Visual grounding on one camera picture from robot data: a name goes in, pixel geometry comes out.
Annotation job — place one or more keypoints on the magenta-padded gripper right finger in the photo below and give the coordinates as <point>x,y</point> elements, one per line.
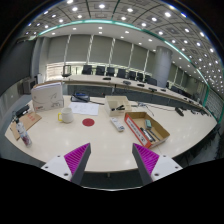
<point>146,159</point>

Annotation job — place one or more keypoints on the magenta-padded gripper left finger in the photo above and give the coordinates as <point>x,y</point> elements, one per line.
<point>76,159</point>

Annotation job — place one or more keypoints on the clear black-capped drink bottle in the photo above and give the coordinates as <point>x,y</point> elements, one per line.
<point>23,134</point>

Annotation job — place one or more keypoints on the red-sided open cardboard box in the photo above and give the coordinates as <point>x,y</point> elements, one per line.
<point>135,128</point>

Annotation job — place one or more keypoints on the grey-green board eraser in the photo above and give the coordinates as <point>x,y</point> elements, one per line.
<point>148,124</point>

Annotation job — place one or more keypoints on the flat round red coaster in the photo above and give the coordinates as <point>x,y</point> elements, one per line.
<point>88,122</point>

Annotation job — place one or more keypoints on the printed white paper sheet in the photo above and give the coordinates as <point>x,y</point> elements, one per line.
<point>84,108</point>

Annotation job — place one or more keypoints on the black marker pen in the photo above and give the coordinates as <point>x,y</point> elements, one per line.
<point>118,108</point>

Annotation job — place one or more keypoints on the flat brown cardboard sheet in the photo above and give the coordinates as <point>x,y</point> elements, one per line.
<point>30,120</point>

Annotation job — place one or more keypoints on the black desk phone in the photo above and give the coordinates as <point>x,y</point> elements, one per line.
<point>80,97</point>

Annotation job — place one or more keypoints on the white desk organizer box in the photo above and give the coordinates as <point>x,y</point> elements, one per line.
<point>116,100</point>

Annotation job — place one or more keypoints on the white copy paper carton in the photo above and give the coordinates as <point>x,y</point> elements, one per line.
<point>46,97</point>

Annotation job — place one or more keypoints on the black power strip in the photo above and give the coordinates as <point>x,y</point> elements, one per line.
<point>20,110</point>

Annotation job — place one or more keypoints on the long curved conference desk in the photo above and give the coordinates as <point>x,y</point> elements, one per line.
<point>96,80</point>

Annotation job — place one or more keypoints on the grey box monitor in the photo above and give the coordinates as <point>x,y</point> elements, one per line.
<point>28,86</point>

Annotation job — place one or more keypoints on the row of black office chairs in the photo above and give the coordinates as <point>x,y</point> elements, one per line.
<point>110,71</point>

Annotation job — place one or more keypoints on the group of ceiling lights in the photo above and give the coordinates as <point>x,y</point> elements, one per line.
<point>101,6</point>

